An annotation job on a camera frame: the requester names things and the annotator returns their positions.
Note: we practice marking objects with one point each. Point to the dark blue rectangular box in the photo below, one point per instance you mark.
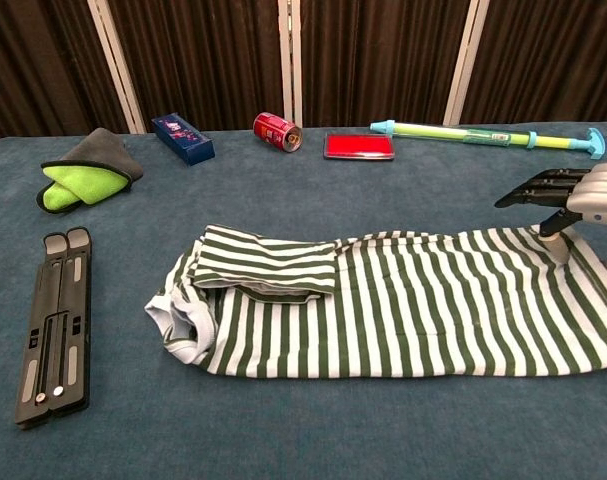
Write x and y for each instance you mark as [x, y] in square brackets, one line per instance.
[188, 142]

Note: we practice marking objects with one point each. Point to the red soda can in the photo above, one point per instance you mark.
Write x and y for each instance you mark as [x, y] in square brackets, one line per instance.
[270, 127]

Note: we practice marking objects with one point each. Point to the red ink pad case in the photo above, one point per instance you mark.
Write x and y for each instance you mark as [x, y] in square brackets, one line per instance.
[358, 146]

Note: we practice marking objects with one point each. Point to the green grey microfiber cloth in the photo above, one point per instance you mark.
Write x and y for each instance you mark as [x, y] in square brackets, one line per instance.
[83, 185]

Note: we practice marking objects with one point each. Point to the dark brown pleated curtain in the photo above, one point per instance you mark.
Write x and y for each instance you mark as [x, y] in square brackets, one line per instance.
[198, 55]
[548, 55]
[33, 60]
[378, 55]

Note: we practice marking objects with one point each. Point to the green blue toy water pump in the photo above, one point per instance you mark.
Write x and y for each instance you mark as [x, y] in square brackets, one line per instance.
[433, 131]

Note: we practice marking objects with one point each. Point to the green white striped T-shirt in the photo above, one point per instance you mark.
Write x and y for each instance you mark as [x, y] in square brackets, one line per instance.
[408, 320]

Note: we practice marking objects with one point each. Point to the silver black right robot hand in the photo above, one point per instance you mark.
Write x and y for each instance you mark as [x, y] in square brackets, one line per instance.
[600, 192]

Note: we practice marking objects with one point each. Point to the white partition frame post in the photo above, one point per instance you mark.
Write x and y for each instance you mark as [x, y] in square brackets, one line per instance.
[117, 65]
[463, 60]
[283, 60]

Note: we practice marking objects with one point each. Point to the black folding laptop stand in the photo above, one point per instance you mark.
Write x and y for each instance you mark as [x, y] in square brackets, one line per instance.
[53, 300]

